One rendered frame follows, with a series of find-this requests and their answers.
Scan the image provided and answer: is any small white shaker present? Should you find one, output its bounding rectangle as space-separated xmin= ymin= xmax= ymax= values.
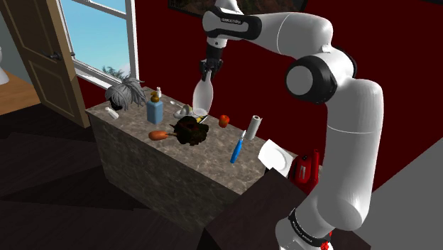
xmin=104 ymin=106 xmax=120 ymax=120

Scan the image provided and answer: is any clear glass bottle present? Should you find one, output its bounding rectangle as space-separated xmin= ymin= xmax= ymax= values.
xmin=192 ymin=73 xmax=214 ymax=117

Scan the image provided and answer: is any white paper towel roll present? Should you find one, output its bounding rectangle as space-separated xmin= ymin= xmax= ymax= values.
xmin=244 ymin=114 xmax=263 ymax=141

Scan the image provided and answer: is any wooden door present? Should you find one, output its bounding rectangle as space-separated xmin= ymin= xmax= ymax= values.
xmin=0 ymin=0 xmax=92 ymax=129

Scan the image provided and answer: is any dark brown leafy plant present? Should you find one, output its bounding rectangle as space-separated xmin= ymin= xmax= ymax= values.
xmin=172 ymin=116 xmax=210 ymax=146

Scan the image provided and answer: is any white bowl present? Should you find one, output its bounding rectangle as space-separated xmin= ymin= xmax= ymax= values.
xmin=173 ymin=104 xmax=209 ymax=120

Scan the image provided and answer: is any white plate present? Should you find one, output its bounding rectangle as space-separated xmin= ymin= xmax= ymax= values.
xmin=257 ymin=138 xmax=296 ymax=178

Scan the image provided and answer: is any dark robot stand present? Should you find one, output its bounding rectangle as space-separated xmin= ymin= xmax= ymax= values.
xmin=195 ymin=168 xmax=372 ymax=250

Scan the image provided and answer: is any grey potted plant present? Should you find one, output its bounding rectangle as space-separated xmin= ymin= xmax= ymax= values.
xmin=104 ymin=75 xmax=148 ymax=112

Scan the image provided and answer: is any orange sausage on stick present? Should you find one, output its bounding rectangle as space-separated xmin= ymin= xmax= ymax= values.
xmin=148 ymin=130 xmax=177 ymax=141

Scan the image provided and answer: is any dark wall picture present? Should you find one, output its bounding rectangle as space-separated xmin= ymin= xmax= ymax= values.
xmin=167 ymin=0 xmax=309 ymax=18

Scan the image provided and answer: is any red appliance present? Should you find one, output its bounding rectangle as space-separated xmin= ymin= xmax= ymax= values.
xmin=288 ymin=148 xmax=321 ymax=195

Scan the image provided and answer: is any marble kitchen counter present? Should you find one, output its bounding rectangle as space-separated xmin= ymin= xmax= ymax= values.
xmin=85 ymin=86 xmax=297 ymax=234

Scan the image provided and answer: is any blue soap dispenser bottle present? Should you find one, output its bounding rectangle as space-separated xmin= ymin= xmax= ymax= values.
xmin=146 ymin=91 xmax=164 ymax=125

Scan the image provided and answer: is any white framed window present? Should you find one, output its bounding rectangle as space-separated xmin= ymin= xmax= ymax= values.
xmin=55 ymin=0 xmax=140 ymax=90

